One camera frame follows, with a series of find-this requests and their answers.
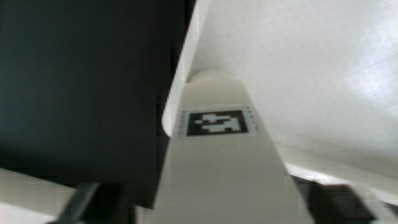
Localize white desk top tray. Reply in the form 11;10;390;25
168;0;398;205

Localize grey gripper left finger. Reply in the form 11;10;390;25
50;182;100;224

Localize white desk leg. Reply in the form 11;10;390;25
150;80;315;224

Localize white front fence bar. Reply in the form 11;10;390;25
0;168;75;224

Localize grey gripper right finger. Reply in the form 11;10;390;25
352;185;398;224

